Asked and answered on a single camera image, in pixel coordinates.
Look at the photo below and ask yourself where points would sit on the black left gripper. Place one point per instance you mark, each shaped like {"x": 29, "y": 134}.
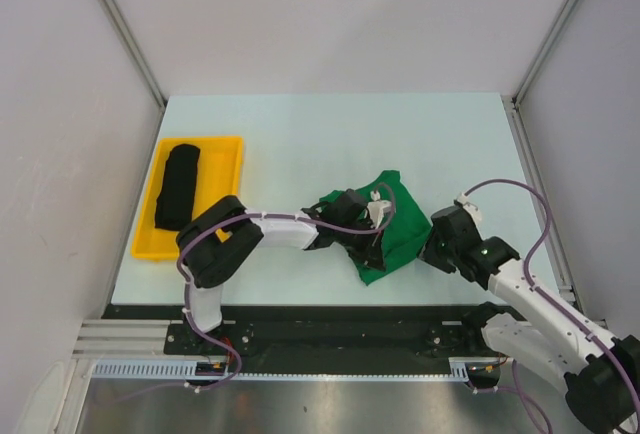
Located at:
{"x": 371, "y": 254}

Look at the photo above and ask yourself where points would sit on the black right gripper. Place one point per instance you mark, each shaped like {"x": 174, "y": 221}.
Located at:
{"x": 428, "y": 252}

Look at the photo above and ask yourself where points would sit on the green t-shirt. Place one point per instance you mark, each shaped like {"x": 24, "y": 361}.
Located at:
{"x": 406, "y": 233}

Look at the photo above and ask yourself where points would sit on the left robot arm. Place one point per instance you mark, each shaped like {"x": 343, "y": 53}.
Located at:
{"x": 214, "y": 246}

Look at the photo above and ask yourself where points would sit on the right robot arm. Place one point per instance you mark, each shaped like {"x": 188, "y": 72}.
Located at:
{"x": 596, "y": 371}

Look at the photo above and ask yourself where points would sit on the yellow plastic tray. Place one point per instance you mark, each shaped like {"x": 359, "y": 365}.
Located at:
{"x": 219, "y": 173}

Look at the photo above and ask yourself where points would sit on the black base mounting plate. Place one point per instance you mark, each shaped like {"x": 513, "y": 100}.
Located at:
{"x": 458, "y": 313}

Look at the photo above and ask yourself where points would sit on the rolled black t-shirt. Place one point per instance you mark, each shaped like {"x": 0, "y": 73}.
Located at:
{"x": 175, "y": 202}

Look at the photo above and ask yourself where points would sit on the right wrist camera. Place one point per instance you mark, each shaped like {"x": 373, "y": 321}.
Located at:
{"x": 472, "y": 209}

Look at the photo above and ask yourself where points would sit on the white slotted cable duct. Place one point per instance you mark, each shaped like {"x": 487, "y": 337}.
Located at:
{"x": 209, "y": 370}

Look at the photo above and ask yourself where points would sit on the right aluminium corner post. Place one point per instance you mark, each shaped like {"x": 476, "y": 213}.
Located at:
{"x": 551, "y": 38}

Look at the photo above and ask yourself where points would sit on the aluminium corner post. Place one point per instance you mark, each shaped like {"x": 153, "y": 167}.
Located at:
{"x": 551, "y": 38}
{"x": 131, "y": 47}

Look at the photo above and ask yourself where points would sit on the left aluminium corner post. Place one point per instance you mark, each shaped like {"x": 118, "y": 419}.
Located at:
{"x": 131, "y": 47}

